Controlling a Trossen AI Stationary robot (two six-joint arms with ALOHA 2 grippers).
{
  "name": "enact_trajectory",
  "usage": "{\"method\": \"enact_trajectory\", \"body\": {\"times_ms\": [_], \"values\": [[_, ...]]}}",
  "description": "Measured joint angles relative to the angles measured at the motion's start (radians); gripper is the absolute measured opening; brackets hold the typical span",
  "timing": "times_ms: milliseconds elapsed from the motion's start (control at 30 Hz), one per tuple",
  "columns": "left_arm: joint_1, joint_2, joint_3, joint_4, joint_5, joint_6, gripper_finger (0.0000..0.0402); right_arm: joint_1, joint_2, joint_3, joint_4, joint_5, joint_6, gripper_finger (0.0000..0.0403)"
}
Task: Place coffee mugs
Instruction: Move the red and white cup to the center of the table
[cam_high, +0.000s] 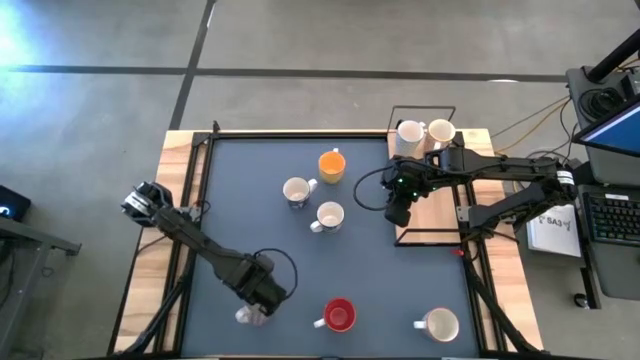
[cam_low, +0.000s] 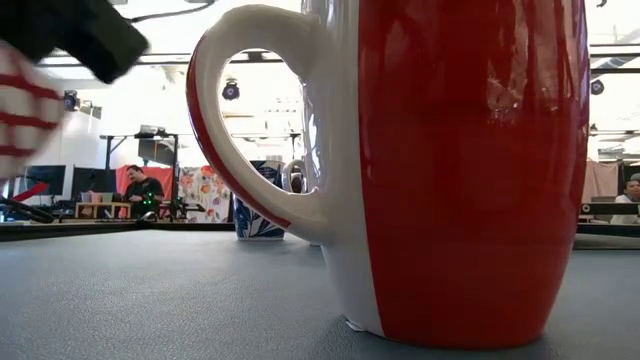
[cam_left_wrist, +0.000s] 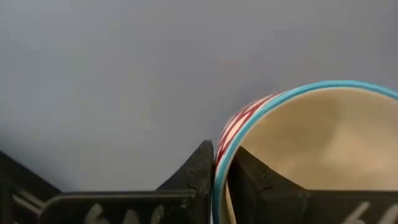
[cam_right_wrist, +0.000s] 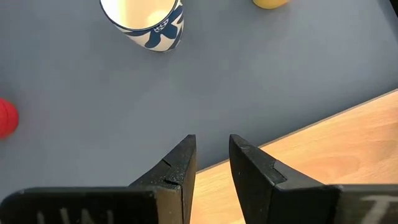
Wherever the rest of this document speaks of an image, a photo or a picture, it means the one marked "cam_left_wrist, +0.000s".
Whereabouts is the grey table mat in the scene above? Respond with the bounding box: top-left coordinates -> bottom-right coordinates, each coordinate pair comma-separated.
0,0 -> 398,200

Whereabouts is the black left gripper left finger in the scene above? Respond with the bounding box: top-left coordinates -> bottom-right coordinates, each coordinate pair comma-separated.
39,139 -> 215,224

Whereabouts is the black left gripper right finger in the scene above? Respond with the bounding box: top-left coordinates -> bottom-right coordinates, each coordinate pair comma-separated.
228,145 -> 398,224

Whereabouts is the teal-rimmed red striped mug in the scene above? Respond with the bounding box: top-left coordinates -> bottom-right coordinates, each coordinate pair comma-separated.
212,80 -> 398,224

